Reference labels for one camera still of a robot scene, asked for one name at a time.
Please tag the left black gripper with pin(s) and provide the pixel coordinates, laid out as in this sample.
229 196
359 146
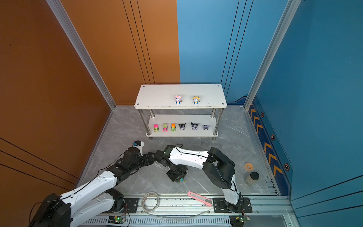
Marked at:
151 159

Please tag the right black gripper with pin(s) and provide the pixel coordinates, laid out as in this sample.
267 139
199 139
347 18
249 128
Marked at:
183 170

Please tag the pink toy car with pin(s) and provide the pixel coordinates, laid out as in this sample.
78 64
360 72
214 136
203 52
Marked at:
165 127

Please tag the black purple figurine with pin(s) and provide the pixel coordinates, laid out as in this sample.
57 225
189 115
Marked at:
182 127
194 126

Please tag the pink small figurine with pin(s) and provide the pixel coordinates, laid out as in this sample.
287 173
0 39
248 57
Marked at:
178 99

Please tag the yellow small figurine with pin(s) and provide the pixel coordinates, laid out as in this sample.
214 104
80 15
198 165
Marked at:
196 100

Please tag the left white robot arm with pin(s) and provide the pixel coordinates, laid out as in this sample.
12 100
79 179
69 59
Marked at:
98 195

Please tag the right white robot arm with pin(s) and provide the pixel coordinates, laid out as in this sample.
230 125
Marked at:
216 165

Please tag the pink utility knife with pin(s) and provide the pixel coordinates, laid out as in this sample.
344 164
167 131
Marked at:
206 201

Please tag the clear coiled tube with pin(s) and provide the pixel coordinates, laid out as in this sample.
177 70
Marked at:
168 207

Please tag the white two-tier shelf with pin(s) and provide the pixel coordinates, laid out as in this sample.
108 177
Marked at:
181 111

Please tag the left green circuit board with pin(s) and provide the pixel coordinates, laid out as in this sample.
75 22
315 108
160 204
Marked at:
116 220

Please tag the green circuit board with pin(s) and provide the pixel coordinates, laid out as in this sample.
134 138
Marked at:
238 221
116 220

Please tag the orange tape roll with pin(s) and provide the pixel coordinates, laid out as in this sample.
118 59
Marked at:
248 167

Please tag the black round cap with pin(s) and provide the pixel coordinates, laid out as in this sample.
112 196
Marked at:
252 178

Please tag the right green circuit board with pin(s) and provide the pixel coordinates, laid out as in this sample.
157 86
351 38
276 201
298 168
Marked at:
238 221

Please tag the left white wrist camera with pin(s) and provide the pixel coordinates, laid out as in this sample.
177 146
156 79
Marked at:
139 145

